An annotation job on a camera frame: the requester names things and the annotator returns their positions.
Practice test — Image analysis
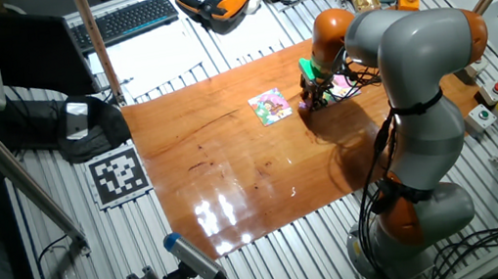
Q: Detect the white paper sheet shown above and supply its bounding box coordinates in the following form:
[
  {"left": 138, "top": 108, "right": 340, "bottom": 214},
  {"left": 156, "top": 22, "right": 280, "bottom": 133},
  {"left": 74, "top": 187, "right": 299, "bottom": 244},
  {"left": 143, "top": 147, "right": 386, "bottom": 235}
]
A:
[
  {"left": 84, "top": 15, "right": 215, "bottom": 107},
  {"left": 190, "top": 0, "right": 304, "bottom": 69}
]

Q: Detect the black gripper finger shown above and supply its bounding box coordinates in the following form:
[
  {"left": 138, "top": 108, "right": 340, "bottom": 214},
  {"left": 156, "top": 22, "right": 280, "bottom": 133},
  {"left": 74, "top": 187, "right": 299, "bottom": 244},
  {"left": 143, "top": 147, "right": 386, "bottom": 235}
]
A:
[
  {"left": 315, "top": 92, "right": 333, "bottom": 111},
  {"left": 302, "top": 94, "right": 318, "bottom": 112}
]

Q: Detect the silver camera with blue cap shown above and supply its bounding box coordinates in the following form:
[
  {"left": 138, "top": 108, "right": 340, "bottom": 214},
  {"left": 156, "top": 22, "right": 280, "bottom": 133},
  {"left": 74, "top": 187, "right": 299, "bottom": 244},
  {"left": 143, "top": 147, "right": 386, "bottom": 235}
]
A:
[{"left": 161, "top": 225, "right": 229, "bottom": 279}]

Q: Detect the black and white marker tag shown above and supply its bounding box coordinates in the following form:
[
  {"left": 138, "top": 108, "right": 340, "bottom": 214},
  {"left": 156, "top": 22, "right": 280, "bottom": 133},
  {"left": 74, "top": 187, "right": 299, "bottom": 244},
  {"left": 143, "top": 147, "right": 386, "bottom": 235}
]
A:
[{"left": 82, "top": 142, "right": 156, "bottom": 212}]

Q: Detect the glossy wooden board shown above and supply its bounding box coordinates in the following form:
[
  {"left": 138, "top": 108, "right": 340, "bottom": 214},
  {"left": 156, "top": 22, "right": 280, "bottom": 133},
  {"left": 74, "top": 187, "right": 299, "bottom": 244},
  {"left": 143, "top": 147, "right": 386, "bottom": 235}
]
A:
[{"left": 113, "top": 15, "right": 498, "bottom": 271}]

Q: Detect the black monitor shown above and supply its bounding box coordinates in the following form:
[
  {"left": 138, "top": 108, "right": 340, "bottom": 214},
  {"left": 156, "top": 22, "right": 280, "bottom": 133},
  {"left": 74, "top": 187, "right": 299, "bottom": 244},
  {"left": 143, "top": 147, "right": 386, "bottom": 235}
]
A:
[{"left": 0, "top": 0, "right": 103, "bottom": 110}]

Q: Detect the grey box with red button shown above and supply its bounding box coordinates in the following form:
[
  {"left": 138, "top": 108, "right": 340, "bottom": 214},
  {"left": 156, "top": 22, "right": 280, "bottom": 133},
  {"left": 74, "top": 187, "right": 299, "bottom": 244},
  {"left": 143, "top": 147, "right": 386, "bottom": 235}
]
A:
[
  {"left": 462, "top": 56, "right": 492, "bottom": 81},
  {"left": 472, "top": 79, "right": 498, "bottom": 110}
]

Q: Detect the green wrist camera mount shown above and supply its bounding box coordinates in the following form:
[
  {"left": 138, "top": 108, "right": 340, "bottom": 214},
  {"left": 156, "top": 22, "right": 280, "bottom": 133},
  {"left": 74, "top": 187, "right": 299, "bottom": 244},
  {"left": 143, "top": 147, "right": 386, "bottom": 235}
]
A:
[{"left": 297, "top": 54, "right": 325, "bottom": 84}]

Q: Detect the black keyboard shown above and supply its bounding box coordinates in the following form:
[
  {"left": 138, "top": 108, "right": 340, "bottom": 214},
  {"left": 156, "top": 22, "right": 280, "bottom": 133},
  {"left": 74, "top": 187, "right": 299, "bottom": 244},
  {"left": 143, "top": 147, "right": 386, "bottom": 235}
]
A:
[{"left": 66, "top": 0, "right": 185, "bottom": 57}]

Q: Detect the orange box with red button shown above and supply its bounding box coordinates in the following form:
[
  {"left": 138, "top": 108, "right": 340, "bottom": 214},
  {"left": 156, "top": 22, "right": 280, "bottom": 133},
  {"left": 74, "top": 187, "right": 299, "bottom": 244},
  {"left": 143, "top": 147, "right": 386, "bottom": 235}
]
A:
[{"left": 394, "top": 0, "right": 423, "bottom": 15}]

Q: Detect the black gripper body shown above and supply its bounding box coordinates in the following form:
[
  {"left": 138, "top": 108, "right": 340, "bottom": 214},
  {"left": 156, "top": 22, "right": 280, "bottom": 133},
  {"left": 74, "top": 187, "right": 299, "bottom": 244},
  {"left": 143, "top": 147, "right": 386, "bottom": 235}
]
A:
[{"left": 297, "top": 70, "right": 338, "bottom": 101}]

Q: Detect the slanted aluminium beam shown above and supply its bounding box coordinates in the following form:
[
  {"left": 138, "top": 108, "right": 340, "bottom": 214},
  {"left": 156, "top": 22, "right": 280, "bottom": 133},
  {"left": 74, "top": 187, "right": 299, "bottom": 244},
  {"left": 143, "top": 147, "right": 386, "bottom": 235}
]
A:
[{"left": 0, "top": 53, "right": 93, "bottom": 270}]

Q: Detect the grey box with green button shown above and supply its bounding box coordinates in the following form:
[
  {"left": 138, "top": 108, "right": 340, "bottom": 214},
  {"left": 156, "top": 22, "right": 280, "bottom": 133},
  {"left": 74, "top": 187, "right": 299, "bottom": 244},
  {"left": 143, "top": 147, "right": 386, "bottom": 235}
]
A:
[{"left": 461, "top": 101, "right": 498, "bottom": 137}]

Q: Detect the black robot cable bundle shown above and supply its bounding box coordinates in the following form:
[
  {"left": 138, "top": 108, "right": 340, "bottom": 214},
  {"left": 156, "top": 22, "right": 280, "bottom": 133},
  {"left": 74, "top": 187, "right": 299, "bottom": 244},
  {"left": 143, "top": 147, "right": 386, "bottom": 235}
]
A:
[{"left": 329, "top": 39, "right": 424, "bottom": 279}]

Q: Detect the complete cartoon puzzle picture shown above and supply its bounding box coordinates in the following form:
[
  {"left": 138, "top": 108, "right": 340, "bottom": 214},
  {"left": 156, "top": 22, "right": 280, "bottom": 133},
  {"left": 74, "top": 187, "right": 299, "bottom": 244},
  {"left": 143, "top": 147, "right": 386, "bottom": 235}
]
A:
[{"left": 321, "top": 70, "right": 364, "bottom": 105}]

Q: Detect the cartoon puzzle with missing piece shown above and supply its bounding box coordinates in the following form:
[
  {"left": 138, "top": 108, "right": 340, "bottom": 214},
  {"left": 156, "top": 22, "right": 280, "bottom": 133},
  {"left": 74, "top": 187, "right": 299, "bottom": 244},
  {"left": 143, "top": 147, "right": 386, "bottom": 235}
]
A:
[{"left": 246, "top": 85, "right": 296, "bottom": 130}]

